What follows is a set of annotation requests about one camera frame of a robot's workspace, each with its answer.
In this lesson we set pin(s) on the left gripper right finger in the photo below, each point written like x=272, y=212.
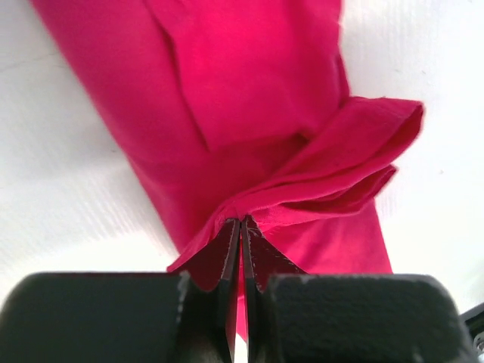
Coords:
x=293, y=316

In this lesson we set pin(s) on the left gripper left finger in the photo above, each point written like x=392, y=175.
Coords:
x=188, y=315

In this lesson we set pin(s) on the pink t shirt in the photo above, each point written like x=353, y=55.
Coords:
x=227, y=109

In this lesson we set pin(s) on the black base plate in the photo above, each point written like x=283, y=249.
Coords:
x=473, y=319

